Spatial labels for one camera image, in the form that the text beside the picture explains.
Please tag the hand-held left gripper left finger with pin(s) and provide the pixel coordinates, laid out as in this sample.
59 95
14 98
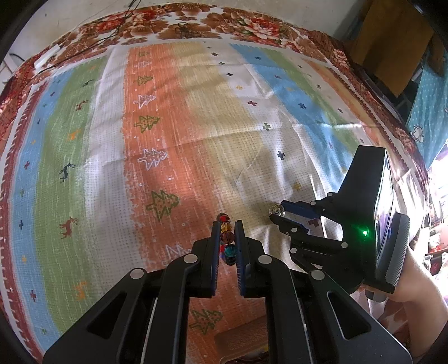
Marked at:
217 259

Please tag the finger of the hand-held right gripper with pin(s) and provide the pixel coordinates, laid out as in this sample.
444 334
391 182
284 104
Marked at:
315 246
297 207

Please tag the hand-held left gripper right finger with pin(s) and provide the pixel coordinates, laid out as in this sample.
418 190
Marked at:
239 259

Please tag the grey metal box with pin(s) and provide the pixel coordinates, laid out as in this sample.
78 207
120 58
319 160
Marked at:
241 336

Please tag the person's right forearm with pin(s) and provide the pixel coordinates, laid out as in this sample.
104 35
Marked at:
420 301

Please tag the teal patterned cloth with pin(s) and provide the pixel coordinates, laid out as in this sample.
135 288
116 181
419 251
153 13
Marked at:
432 115

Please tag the striped printed blanket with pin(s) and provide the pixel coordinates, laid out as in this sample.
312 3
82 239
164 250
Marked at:
175 140

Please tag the brown hanging garment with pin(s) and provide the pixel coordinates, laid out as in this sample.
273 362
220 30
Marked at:
392 42

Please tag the floral bedsheet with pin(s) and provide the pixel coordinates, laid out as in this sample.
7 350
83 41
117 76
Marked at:
252 24

